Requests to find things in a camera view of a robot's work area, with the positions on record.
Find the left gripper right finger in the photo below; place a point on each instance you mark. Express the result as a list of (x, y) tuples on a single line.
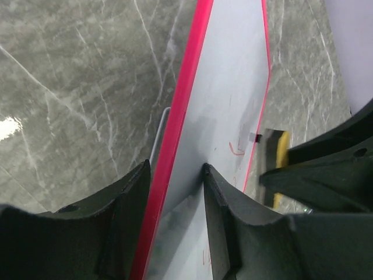
[(250, 241)]

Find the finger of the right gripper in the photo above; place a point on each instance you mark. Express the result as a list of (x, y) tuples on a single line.
[(343, 185), (352, 132)]

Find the red framed whiteboard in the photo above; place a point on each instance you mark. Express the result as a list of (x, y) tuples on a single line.
[(214, 118)]

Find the yellow whiteboard eraser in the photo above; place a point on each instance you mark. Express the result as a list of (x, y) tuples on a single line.
[(273, 153)]

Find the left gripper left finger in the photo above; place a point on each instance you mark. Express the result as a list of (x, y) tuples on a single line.
[(94, 238)]

